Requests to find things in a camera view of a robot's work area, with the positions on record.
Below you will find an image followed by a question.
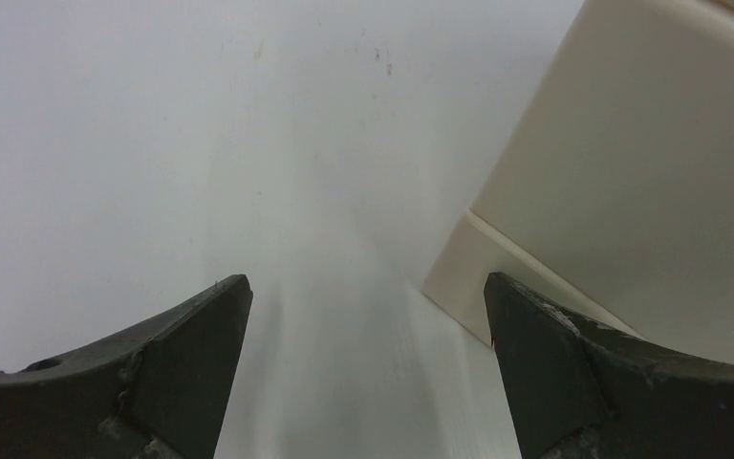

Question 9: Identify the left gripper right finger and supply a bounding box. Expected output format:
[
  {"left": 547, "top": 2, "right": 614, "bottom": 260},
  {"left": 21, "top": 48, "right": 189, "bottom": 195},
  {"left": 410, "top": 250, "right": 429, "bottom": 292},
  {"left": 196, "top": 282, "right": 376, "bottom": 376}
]
[{"left": 484, "top": 273, "right": 734, "bottom": 458}]

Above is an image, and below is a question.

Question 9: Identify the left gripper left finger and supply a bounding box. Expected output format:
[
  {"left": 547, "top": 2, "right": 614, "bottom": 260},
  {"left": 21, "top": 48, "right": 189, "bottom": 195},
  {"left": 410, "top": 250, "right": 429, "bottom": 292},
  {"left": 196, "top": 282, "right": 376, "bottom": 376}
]
[{"left": 0, "top": 274, "right": 253, "bottom": 458}]

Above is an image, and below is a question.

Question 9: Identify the cream drawer organizer cabinet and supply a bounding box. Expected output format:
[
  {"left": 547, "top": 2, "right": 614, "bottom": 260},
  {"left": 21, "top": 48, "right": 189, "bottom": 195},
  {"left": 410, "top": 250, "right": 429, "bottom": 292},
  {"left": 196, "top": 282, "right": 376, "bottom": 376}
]
[{"left": 422, "top": 1, "right": 734, "bottom": 364}]

